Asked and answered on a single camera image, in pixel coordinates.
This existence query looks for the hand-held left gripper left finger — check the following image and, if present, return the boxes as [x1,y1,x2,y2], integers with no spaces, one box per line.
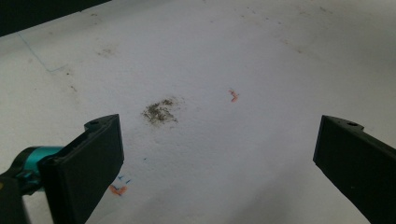
[36,113,125,224]

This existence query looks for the white table mat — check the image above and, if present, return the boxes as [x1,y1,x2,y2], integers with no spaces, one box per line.
[0,0,396,224]

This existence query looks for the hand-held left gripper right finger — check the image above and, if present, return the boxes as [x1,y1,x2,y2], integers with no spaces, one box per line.
[312,114,396,224]

